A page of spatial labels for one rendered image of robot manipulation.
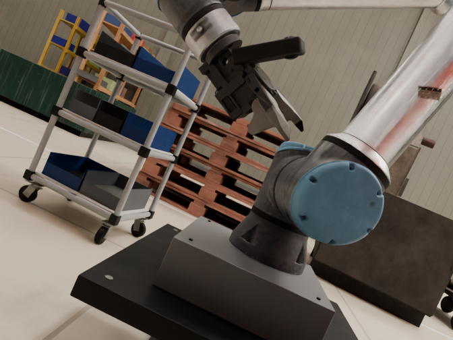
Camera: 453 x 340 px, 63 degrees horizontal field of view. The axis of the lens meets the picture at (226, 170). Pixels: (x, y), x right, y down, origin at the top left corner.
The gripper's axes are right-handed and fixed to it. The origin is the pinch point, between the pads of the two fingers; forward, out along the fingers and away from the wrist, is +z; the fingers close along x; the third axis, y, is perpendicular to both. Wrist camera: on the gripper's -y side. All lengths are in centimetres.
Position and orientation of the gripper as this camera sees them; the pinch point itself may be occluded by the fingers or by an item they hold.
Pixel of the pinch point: (300, 133)
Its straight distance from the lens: 63.9
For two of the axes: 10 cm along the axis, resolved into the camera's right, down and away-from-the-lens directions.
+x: -3.4, 1.9, -9.2
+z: 5.9, 8.1, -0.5
